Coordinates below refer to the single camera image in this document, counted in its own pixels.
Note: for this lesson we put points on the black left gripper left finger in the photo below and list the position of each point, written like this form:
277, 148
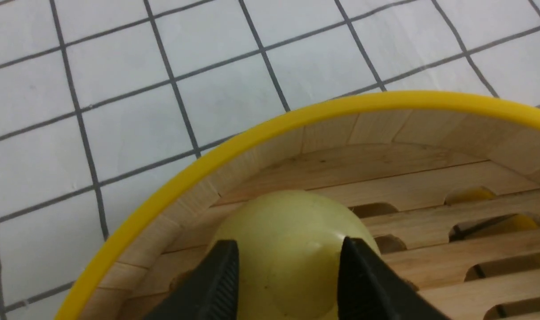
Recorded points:
210, 292

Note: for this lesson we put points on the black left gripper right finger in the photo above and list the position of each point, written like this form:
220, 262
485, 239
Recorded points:
367, 289

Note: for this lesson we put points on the yellow steamed bun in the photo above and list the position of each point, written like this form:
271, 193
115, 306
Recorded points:
289, 254

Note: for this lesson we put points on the yellow-rimmed bamboo steamer basket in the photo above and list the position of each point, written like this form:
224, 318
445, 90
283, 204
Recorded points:
448, 184

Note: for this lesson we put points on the white black-grid tablecloth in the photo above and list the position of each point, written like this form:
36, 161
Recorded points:
103, 101

